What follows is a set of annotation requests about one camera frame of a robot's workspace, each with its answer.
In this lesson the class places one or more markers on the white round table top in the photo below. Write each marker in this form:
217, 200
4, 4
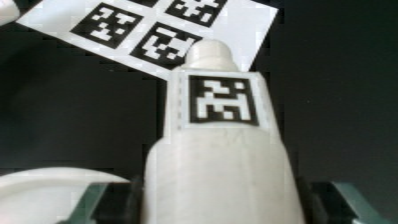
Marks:
50, 195

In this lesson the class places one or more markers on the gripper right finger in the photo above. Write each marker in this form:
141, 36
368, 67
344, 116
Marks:
335, 204

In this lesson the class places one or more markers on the white marker sheet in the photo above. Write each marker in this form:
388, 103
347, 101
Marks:
141, 31

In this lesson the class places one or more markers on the white cross-shaped table base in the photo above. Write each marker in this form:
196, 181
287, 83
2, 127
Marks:
15, 9

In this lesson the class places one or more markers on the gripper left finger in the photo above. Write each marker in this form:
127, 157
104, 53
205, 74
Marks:
109, 204

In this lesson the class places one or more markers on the white cylindrical table leg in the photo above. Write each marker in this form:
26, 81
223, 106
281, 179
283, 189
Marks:
219, 178

